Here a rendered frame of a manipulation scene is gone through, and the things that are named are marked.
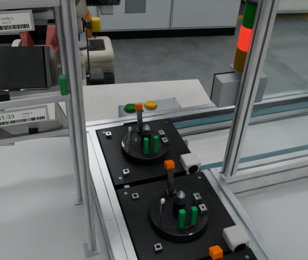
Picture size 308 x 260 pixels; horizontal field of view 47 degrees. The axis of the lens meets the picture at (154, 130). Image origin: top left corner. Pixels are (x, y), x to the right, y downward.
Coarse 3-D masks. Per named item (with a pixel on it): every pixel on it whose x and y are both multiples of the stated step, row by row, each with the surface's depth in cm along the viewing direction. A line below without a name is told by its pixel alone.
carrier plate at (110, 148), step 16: (112, 128) 109; (160, 128) 110; (112, 144) 103; (176, 144) 104; (112, 160) 98; (128, 160) 98; (176, 160) 99; (112, 176) 93; (128, 176) 93; (144, 176) 93; (160, 176) 94; (176, 176) 96
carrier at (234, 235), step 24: (120, 192) 88; (144, 192) 89; (168, 192) 85; (192, 192) 87; (144, 216) 83; (168, 216) 81; (192, 216) 77; (216, 216) 84; (144, 240) 78; (168, 240) 78; (192, 240) 78; (216, 240) 79; (240, 240) 76
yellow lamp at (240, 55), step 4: (236, 48) 79; (236, 52) 79; (240, 52) 78; (244, 52) 77; (236, 56) 79; (240, 56) 78; (244, 56) 77; (236, 60) 79; (240, 60) 78; (244, 60) 78; (236, 64) 80; (240, 64) 79; (244, 64) 78; (236, 68) 80; (240, 68) 79
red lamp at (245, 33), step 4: (244, 28) 75; (240, 32) 76; (244, 32) 75; (248, 32) 74; (240, 36) 76; (244, 36) 75; (248, 36) 75; (240, 40) 77; (244, 40) 76; (248, 40) 75; (240, 44) 77; (244, 44) 76; (248, 44) 76; (240, 48) 77; (244, 48) 77
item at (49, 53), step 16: (0, 48) 59; (16, 48) 60; (32, 48) 60; (48, 48) 66; (0, 64) 60; (16, 64) 60; (32, 64) 61; (48, 64) 64; (0, 80) 60; (16, 80) 61; (32, 80) 61; (48, 80) 63
